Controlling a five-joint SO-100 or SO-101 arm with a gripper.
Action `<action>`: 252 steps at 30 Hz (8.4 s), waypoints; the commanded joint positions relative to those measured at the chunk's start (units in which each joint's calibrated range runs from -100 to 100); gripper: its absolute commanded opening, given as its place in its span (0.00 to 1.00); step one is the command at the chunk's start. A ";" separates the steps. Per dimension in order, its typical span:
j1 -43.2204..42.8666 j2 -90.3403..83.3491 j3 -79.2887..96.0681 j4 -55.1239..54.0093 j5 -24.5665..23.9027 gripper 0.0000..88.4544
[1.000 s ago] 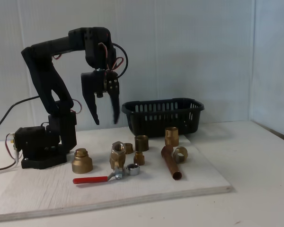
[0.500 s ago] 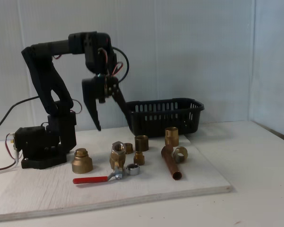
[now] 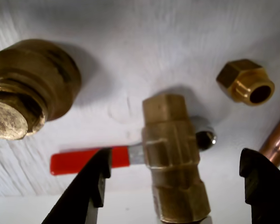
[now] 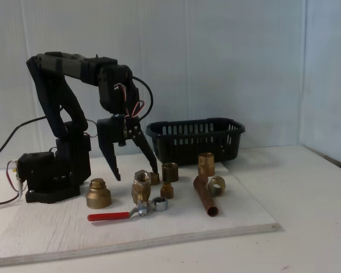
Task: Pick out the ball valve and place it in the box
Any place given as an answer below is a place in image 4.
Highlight chrome cap nut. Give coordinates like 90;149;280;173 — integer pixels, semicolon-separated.
151;196;169;212

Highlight brass ball valve red handle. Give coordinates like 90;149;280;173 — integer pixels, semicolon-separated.
87;169;153;222

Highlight small brass hex fitting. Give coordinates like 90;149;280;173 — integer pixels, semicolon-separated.
160;182;174;199

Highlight gripper servo wire bundle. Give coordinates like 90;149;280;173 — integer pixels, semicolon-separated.
113;75;155;121

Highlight brass hex ring nut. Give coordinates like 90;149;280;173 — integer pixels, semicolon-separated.
207;176;226;197

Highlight black plastic slotted basket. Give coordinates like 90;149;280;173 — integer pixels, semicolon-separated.
145;117;247;167

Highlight black power cable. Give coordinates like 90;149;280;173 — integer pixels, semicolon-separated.
0;115;48;164

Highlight red and white wires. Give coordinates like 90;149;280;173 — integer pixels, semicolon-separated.
0;159;26;213

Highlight brass sleeve coupling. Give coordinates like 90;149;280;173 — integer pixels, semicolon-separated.
161;162;179;183

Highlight tall brass threaded nipple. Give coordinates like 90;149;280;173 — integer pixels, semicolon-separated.
198;152;215;177

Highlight large brass reducer fitting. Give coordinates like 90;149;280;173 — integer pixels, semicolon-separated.
86;178;112;210

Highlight white plywood board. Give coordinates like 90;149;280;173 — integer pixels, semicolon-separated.
0;152;282;268

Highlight copper pipe piece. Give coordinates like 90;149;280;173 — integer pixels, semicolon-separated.
193;175;220;217

